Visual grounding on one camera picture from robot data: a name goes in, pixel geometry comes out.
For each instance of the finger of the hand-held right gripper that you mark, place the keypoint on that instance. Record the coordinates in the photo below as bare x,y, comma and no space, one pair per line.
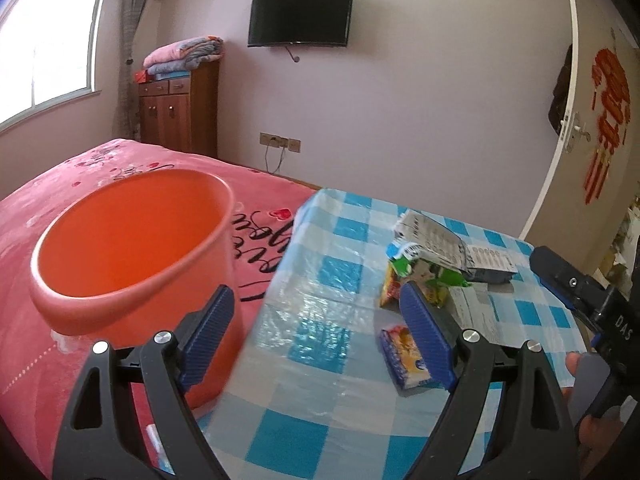
560,272

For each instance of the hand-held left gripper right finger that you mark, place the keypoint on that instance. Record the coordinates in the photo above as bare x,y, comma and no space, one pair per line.
425,332

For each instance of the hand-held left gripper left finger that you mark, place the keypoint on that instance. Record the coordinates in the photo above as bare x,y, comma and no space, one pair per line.
207,332

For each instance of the orange plastic bucket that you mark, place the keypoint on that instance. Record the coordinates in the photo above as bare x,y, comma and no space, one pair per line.
130,240

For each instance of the person's right hand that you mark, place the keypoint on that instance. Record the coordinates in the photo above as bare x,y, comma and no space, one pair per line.
597,432

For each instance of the blue yellow snack packet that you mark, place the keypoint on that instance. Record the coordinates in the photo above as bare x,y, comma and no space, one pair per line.
400,355

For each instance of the green white snack packet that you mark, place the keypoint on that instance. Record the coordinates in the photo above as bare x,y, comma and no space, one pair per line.
435,272

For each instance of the grey printed flattened carton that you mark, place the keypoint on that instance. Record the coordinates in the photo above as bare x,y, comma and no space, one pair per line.
430,235

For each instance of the white door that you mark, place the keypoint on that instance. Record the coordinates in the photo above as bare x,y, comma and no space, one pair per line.
600,170

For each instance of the blue checkered tablecloth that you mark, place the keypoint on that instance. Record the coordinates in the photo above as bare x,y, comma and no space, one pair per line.
325,385

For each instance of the pink printed blanket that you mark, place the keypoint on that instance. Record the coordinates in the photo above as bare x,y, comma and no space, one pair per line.
30,360

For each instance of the black hanging bag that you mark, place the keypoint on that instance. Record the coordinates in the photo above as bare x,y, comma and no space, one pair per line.
560,90

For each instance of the red door decoration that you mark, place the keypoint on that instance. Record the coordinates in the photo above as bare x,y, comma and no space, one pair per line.
610,90

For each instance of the wooden cabinet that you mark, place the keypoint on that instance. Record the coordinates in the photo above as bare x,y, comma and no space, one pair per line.
175,115

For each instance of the small red box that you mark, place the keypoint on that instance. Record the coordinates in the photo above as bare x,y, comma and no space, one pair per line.
141,77

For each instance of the folded blue blanket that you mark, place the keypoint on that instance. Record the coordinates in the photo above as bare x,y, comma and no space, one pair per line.
167,71

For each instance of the folded pink blanket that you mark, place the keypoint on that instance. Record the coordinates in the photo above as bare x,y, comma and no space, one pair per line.
185,50

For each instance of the grey curtain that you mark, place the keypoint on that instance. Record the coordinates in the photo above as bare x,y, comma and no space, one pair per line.
132,35

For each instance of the window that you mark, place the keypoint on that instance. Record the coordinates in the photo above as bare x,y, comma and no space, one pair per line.
50,50

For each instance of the wall outlet strip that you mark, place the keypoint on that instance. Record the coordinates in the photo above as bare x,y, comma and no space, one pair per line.
280,142

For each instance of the black wall television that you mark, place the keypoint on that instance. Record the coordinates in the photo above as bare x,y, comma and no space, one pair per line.
300,15

